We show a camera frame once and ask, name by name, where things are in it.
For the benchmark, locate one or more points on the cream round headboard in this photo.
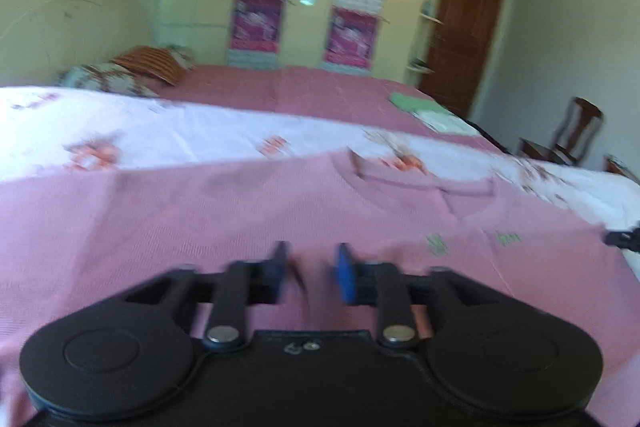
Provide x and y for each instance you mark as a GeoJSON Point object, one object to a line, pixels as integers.
{"type": "Point", "coordinates": [60, 22]}

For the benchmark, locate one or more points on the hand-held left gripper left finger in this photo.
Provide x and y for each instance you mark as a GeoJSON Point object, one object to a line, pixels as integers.
{"type": "Point", "coordinates": [278, 274]}

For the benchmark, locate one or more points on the floral patterned pillow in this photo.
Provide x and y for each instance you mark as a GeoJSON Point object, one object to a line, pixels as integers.
{"type": "Point", "coordinates": [100, 79]}

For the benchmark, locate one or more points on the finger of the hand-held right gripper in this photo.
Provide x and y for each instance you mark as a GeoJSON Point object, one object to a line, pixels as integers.
{"type": "Point", "coordinates": [625, 238]}

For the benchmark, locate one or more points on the brown wooden door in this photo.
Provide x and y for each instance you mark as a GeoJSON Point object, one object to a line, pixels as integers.
{"type": "Point", "coordinates": [465, 27]}

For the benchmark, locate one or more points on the pink t-shirt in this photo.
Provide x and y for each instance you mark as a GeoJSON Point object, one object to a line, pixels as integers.
{"type": "Point", "coordinates": [150, 232]}

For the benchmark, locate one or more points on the orange striped pillow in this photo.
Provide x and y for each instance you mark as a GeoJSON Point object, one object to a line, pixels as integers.
{"type": "Point", "coordinates": [155, 63]}

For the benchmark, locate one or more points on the pink bed sheet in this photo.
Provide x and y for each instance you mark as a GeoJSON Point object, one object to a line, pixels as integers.
{"type": "Point", "coordinates": [300, 97]}

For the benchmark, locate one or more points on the green folded cloth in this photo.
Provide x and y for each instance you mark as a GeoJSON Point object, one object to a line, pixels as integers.
{"type": "Point", "coordinates": [412, 102]}

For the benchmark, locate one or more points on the white folded cloth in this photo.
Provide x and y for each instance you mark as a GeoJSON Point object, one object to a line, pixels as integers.
{"type": "Point", "coordinates": [447, 122]}

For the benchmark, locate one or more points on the white floral blanket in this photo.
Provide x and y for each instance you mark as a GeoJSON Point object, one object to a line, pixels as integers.
{"type": "Point", "coordinates": [200, 132]}

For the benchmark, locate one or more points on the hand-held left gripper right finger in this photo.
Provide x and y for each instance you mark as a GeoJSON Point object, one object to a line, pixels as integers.
{"type": "Point", "coordinates": [346, 274]}

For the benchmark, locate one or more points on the dark wooden chair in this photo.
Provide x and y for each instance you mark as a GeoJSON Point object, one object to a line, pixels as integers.
{"type": "Point", "coordinates": [575, 127]}
{"type": "Point", "coordinates": [622, 167]}

